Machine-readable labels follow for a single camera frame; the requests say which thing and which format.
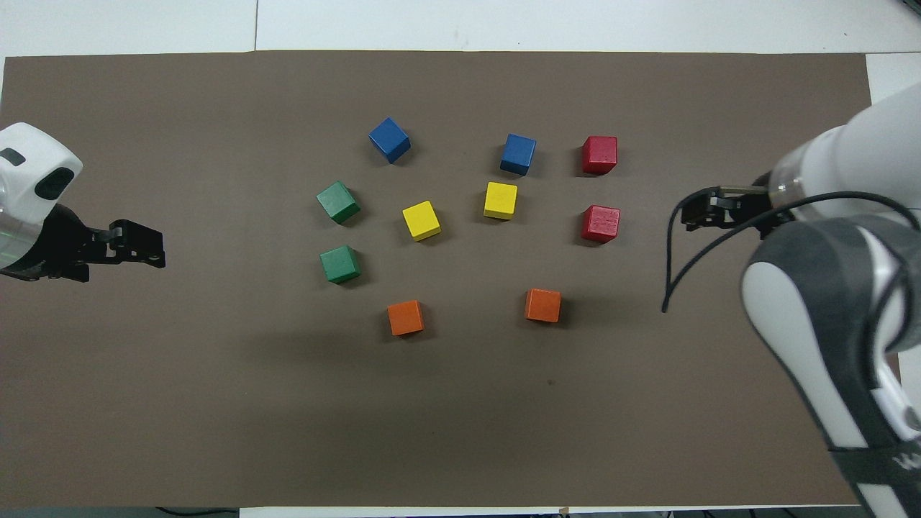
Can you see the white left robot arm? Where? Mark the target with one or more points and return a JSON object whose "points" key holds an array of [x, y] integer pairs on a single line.
{"points": [[29, 162]]}

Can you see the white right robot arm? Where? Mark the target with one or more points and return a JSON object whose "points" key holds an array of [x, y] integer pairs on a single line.
{"points": [[827, 324]]}

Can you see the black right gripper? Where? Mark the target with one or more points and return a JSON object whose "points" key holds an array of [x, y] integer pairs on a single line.
{"points": [[745, 205]]}

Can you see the green wooden cube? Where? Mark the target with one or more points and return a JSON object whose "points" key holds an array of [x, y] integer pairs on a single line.
{"points": [[339, 264], [338, 202]]}

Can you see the brown table mat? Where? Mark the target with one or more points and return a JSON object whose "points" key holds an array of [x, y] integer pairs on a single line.
{"points": [[216, 396]]}

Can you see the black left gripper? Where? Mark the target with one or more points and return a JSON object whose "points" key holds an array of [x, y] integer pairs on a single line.
{"points": [[50, 248]]}

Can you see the blue wooden cube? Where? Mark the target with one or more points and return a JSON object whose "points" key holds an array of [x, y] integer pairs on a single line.
{"points": [[389, 139], [518, 153]]}

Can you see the red wooden cube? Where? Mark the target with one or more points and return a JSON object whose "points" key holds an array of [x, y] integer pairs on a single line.
{"points": [[599, 155], [600, 223]]}

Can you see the orange wooden cube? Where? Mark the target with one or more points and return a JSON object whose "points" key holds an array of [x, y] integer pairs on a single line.
{"points": [[542, 305], [406, 317]]}

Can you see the yellow wooden cube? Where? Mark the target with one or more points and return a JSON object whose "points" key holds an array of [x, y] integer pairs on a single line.
{"points": [[501, 200], [421, 220]]}

